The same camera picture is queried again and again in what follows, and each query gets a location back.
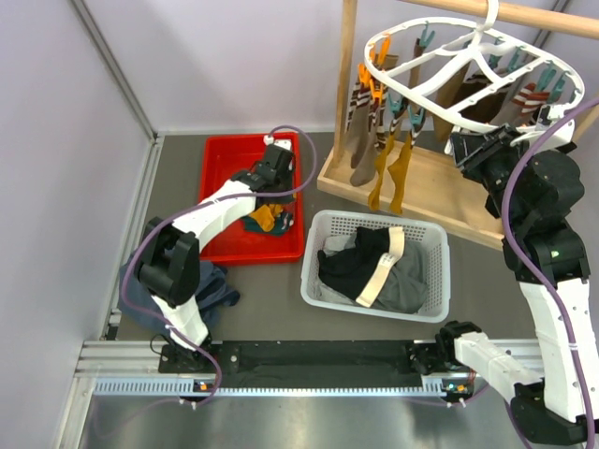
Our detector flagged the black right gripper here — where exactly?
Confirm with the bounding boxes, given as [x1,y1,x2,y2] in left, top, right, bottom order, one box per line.
[451,123,535,229]

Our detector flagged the mustard yellow sock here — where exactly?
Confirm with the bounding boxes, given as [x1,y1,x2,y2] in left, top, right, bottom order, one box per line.
[249,204,285,232]
[387,133,414,215]

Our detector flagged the silver slotted cable duct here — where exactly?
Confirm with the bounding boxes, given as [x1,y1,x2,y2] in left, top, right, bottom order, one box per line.
[94,378,474,398]

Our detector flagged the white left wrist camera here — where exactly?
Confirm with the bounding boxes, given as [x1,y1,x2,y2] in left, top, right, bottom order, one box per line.
[263,135,292,152]

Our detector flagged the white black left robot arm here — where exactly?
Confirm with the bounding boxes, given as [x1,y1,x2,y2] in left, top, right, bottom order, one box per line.
[134,139,295,371]

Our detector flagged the black garment with beige band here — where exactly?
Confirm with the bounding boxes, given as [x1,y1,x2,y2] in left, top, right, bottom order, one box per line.
[317,226,405,308]

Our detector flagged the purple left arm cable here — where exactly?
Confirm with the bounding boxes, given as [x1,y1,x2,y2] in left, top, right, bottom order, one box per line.
[120,123,318,403]

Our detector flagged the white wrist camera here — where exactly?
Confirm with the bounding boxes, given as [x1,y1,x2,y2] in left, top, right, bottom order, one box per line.
[534,105,576,152]
[263,135,292,152]

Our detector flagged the wooden drying rack frame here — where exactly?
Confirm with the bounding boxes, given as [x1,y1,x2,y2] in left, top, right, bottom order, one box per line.
[317,1,598,250]

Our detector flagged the tan beige sock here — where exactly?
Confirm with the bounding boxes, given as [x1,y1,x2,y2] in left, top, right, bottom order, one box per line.
[432,64,470,143]

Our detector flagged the teal sock with print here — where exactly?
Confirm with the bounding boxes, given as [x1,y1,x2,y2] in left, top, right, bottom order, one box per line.
[241,216,269,234]

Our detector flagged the blue grey cloth pile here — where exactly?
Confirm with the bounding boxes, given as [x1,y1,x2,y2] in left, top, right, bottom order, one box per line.
[116,252,241,335]

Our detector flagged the grey sock red stripes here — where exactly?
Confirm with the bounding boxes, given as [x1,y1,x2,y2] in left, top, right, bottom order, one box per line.
[490,82,549,127]

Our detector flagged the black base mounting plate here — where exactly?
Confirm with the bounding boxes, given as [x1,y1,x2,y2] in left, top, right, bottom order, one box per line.
[158,340,450,388]

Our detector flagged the grey garment in basket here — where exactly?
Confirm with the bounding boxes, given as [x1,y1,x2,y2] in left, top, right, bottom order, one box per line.
[316,233,429,313]

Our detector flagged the white perforated laundry basket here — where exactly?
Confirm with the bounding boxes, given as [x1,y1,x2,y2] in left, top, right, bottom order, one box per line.
[300,210,450,324]

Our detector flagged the brown white striped sock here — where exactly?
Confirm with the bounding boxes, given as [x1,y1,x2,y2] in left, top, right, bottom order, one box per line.
[344,79,387,187]

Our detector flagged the dark brown sock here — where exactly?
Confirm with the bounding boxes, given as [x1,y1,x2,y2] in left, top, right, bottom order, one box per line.
[460,73,507,123]

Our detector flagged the orange clothes peg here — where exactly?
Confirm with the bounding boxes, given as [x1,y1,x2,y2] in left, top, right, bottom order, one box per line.
[358,63,383,102]
[368,35,391,68]

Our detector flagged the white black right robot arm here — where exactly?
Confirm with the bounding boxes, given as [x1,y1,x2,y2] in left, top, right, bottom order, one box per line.
[409,125,598,447]

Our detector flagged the white round clip hanger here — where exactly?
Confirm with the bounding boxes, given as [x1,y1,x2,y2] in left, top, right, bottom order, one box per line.
[362,1,586,139]

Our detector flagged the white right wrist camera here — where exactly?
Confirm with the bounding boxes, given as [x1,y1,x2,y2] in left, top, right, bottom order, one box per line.
[534,105,576,152]

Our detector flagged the red plastic tray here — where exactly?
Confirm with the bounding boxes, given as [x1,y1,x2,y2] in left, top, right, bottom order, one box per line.
[198,131,306,267]

